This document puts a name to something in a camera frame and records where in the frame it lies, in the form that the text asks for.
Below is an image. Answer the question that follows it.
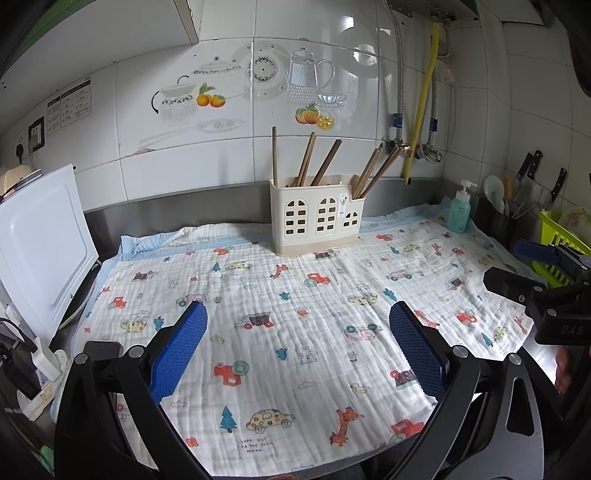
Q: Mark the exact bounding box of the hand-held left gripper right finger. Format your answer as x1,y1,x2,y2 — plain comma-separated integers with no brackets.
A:
383,302,546,480

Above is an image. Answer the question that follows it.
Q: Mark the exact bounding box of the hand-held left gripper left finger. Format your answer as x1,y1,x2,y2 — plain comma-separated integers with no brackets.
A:
54,302,218,480

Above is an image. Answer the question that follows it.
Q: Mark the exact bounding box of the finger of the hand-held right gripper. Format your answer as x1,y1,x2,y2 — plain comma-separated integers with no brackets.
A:
515,239,591,273
483,267,548,310

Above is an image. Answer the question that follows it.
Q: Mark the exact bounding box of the cream plastic chopstick holder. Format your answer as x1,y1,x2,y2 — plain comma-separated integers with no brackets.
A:
270,173,365,256

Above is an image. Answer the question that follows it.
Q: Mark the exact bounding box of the group of wooden chopsticks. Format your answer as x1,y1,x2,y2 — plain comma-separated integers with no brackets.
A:
271,127,402,199

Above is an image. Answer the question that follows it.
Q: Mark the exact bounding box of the person's right hand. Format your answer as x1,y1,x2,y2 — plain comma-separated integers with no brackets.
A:
555,348,574,395

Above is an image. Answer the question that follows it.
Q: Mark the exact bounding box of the green plastic dish rack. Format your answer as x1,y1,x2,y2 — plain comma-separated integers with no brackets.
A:
531,210,591,289

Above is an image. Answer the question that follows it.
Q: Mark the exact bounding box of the black utensil container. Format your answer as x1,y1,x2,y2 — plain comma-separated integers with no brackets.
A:
475,198,521,251

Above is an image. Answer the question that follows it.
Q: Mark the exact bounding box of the patterned plate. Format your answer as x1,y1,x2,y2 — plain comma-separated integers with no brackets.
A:
561,205,591,232

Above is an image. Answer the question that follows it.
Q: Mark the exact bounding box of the white plastic spoon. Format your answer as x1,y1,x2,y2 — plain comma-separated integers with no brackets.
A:
483,175,507,214

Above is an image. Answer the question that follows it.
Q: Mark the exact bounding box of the black rectangular device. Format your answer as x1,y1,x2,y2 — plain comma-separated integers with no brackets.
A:
84,340,123,365

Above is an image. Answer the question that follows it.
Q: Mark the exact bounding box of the teal soap pump bottle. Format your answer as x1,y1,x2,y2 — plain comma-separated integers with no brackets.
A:
445,180,479,234

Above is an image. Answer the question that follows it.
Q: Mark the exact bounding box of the white printed muslin cloth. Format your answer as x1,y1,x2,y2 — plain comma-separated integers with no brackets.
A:
74,205,548,472

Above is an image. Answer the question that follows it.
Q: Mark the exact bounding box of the white power strip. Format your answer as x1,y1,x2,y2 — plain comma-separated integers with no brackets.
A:
16,348,71,422

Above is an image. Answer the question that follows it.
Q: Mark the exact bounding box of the black power adapter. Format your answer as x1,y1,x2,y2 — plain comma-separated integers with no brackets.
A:
0,318,38,398

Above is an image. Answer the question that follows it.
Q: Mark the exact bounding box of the white microwave oven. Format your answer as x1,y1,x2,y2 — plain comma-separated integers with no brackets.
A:
0,164,100,343

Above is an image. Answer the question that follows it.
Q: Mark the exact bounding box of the black hanging pan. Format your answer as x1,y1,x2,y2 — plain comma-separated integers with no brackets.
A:
540,0,591,99

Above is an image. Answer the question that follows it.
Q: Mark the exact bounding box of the beige round object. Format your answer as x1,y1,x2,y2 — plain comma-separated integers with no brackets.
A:
0,166,43,202

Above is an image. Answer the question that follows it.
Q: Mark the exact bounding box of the metal flexible hose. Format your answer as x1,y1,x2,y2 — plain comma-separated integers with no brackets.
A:
385,0,408,145
428,78,440,149

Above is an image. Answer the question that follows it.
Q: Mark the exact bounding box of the yellow gas hose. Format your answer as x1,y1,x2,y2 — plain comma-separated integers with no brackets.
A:
405,23,441,186

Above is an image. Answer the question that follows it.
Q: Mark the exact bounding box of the white instruction wall sticker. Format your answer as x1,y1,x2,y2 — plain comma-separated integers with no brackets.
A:
46,79,92,136

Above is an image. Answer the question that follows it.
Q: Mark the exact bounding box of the wall water heater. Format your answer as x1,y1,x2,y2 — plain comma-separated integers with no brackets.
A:
383,0,481,21

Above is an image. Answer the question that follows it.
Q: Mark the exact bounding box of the tableware wall decal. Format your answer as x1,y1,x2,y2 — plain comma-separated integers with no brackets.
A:
151,44,349,136

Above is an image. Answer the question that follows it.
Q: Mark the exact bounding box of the green wall cabinet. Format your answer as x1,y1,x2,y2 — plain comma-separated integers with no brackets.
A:
0,0,204,75

